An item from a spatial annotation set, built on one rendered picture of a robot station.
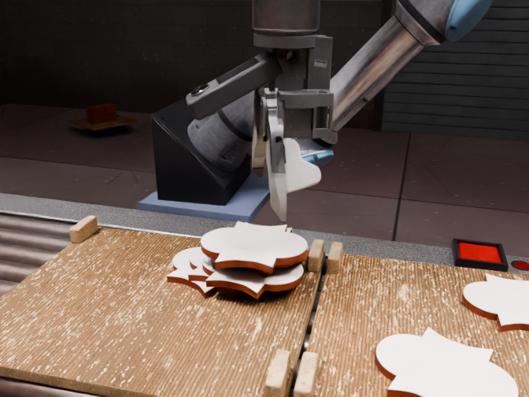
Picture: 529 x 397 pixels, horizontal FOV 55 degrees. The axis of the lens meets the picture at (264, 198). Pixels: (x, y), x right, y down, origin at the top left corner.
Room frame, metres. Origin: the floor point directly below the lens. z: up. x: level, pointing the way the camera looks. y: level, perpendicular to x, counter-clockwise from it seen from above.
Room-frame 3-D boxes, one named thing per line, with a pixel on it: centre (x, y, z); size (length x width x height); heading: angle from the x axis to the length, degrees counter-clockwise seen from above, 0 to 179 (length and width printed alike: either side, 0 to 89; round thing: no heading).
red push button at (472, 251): (0.73, -0.35, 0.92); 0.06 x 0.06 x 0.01; 74
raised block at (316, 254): (0.68, -0.08, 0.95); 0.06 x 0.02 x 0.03; 166
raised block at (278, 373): (0.42, -0.01, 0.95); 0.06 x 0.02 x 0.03; 166
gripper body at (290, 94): (0.60, -0.03, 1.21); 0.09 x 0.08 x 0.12; 101
